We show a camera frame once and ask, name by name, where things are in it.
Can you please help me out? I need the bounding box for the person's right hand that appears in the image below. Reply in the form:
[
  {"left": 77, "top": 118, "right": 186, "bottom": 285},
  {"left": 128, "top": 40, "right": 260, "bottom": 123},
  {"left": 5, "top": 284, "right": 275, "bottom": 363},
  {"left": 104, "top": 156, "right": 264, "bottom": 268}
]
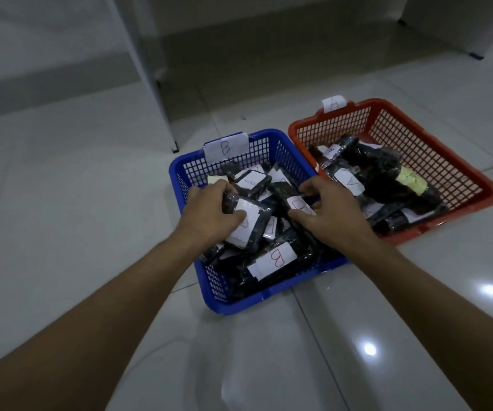
[{"left": 287, "top": 175, "right": 379, "bottom": 257}]

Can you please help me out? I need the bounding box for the person's left hand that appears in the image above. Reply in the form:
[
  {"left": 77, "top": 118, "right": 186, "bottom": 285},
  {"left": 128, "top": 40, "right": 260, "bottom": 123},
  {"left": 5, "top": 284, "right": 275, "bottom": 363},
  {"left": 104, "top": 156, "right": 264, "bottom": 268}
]
[{"left": 173, "top": 179, "right": 248, "bottom": 254}]

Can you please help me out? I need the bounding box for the black packet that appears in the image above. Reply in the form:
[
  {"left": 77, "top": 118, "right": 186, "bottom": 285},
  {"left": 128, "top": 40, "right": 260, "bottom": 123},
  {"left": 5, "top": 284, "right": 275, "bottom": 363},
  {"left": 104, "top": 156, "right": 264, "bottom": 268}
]
[
  {"left": 271, "top": 183, "right": 322, "bottom": 219},
  {"left": 222, "top": 193, "right": 273, "bottom": 253}
]

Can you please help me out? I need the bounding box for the yellow-label A packet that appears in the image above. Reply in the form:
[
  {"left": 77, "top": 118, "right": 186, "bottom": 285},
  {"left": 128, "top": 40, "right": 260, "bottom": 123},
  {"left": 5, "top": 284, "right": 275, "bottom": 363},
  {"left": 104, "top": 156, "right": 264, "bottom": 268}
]
[{"left": 357, "top": 149, "right": 444, "bottom": 210}]

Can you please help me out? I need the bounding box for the blue plastic basket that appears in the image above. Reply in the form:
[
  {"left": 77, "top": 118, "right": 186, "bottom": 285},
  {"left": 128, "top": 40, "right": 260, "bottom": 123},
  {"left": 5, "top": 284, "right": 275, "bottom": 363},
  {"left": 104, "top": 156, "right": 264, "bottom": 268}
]
[{"left": 168, "top": 128, "right": 351, "bottom": 316}]

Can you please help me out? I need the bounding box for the red plastic basket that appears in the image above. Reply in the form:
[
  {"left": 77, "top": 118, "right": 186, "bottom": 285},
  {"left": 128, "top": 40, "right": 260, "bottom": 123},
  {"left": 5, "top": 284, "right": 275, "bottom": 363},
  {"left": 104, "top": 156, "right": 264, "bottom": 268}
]
[{"left": 287, "top": 98, "right": 493, "bottom": 247}]

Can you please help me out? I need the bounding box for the person's right forearm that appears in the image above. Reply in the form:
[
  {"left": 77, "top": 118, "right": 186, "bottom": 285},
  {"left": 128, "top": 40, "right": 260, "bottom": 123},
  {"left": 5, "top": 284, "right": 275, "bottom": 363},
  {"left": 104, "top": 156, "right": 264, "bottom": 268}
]
[{"left": 353, "top": 237, "right": 493, "bottom": 411}]

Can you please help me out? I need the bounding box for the person's left forearm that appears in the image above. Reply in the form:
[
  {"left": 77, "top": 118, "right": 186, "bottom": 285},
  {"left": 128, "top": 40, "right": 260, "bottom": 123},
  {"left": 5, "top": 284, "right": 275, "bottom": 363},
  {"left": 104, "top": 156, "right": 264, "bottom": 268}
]
[{"left": 0, "top": 231, "right": 198, "bottom": 411}]

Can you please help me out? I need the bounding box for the large white paper tag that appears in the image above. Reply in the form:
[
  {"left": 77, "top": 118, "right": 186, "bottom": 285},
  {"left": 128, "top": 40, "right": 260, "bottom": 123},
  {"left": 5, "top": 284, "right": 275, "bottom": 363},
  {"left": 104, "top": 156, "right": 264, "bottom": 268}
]
[{"left": 203, "top": 132, "right": 249, "bottom": 166}]

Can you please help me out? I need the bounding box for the small white paper tag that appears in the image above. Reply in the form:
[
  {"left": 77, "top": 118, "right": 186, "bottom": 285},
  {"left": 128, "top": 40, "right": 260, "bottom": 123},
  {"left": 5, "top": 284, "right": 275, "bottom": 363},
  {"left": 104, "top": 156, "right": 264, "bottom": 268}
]
[{"left": 321, "top": 95, "right": 348, "bottom": 114}]

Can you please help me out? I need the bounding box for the white desk side panel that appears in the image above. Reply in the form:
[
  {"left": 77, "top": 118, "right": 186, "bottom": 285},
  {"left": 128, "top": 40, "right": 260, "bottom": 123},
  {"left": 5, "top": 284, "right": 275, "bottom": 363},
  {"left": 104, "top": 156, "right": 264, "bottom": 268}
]
[
  {"left": 398, "top": 0, "right": 493, "bottom": 61},
  {"left": 105, "top": 0, "right": 181, "bottom": 154}
]

